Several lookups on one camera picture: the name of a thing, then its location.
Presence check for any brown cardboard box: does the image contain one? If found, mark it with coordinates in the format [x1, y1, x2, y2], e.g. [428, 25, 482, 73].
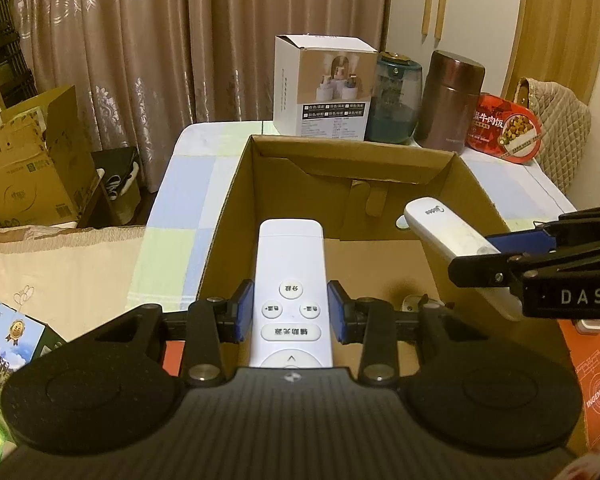
[196, 134, 588, 453]

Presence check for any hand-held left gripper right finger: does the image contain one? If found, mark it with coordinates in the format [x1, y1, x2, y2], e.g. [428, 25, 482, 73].
[326, 280, 486, 387]

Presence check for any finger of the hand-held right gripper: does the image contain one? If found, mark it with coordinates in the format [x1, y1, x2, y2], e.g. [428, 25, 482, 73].
[447, 251, 600, 292]
[485, 204, 600, 257]

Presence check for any white remote control with buttons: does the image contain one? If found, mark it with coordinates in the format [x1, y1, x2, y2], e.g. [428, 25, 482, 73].
[249, 218, 335, 370]

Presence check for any beige embroidered blanket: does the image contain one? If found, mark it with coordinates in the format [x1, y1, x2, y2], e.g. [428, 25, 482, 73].
[0, 225, 153, 331]

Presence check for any white wardrobe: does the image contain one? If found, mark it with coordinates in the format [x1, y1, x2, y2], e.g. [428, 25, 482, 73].
[385, 0, 531, 123]

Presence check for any beige patterned curtain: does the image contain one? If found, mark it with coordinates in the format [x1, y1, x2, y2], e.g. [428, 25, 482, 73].
[7, 0, 395, 193]

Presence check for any red white patterned clothing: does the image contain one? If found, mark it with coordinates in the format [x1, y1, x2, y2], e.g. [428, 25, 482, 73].
[555, 452, 600, 480]

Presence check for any dark green glass jar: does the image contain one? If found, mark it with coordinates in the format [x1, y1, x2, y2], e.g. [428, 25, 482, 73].
[365, 51, 424, 145]

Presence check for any dark storage bin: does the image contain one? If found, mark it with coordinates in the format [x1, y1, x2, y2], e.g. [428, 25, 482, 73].
[92, 146, 143, 226]

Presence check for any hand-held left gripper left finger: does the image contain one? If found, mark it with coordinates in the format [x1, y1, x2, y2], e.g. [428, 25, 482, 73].
[87, 280, 256, 387]

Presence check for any wooden wardrobe handle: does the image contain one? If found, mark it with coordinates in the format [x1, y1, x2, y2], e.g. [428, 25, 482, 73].
[434, 0, 448, 43]
[421, 0, 435, 42]

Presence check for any brown metal canister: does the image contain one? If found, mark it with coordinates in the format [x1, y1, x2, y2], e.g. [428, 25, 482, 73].
[414, 50, 486, 156]

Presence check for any white product box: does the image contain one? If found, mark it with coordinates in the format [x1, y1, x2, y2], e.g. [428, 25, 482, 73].
[273, 35, 379, 142]

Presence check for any printed milk carton box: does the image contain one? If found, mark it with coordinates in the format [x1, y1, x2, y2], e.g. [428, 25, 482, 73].
[0, 290, 66, 391]

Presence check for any black folding rack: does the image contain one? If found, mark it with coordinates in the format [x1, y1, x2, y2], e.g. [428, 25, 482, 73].
[0, 0, 38, 111]

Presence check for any brown printed carton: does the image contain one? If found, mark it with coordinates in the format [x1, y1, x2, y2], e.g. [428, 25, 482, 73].
[0, 85, 101, 228]

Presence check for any plain white remote control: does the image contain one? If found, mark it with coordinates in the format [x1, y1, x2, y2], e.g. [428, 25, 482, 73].
[404, 197, 526, 322]

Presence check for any red oval food package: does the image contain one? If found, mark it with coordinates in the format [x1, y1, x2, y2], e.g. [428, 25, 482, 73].
[464, 92, 543, 166]

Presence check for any wooden door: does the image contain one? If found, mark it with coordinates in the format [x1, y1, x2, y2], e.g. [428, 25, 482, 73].
[510, 0, 600, 106]

